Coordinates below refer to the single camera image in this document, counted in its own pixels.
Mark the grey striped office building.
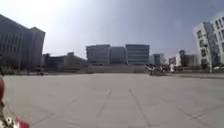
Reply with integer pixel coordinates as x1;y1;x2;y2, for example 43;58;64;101
85;43;151;66

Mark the row of parked vehicles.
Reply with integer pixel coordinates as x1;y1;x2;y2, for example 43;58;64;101
144;63;177;77

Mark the low grey wall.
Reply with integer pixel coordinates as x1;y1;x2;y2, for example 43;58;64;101
84;64;148;74

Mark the large dark grey building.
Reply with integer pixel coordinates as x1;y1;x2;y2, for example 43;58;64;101
0;13;46;72

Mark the low dark building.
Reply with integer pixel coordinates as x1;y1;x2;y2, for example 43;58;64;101
42;51;89;72

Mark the distant pale building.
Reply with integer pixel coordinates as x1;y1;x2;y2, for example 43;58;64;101
149;53;166;66

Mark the white tall building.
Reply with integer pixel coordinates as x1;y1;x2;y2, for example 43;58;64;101
193;11;224;70

